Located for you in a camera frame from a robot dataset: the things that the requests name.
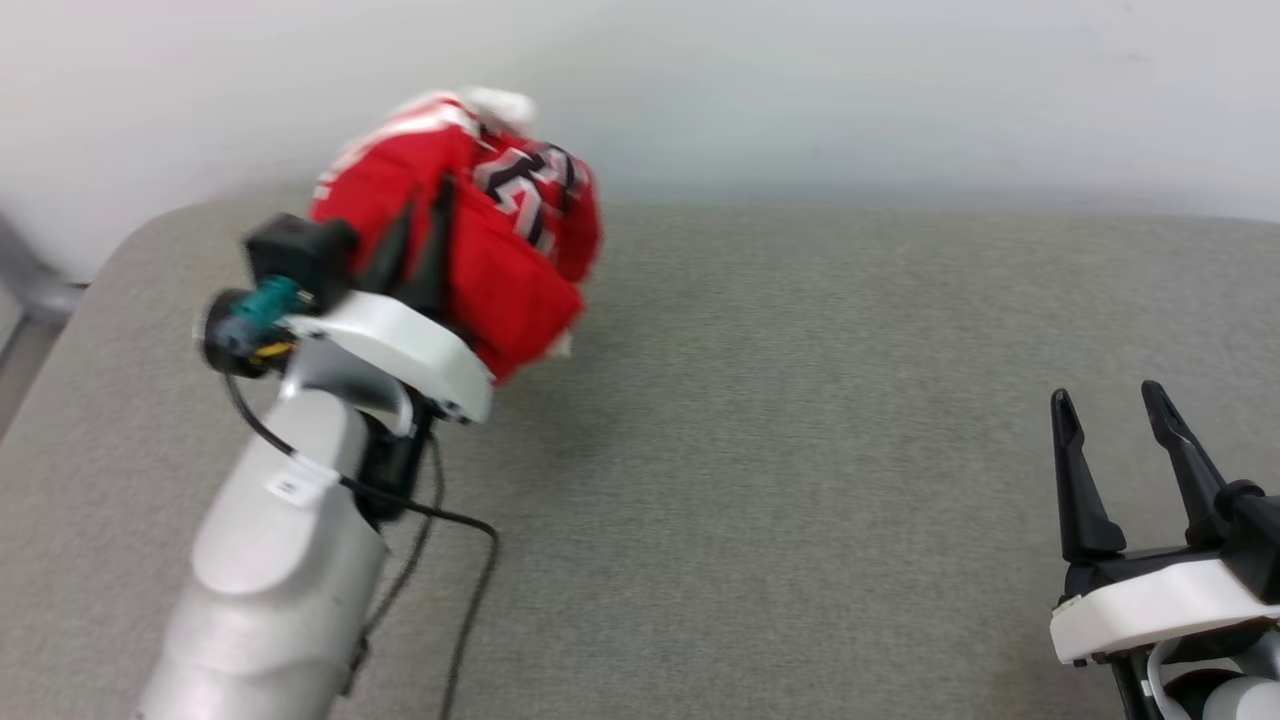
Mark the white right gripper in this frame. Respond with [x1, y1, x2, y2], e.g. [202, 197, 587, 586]
[1049, 380, 1280, 667]

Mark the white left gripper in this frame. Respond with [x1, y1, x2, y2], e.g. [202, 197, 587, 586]
[283, 174, 497, 427]

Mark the red jersey with white trim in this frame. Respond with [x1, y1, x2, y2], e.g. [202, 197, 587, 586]
[308, 86, 604, 385]

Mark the grey fabric sofa seat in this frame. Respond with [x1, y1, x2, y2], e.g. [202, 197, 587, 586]
[0, 195, 1280, 720]

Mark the teal cable connector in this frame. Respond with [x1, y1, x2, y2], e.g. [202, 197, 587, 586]
[233, 277, 303, 343]

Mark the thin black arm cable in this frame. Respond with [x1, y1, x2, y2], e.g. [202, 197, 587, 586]
[224, 372, 500, 720]

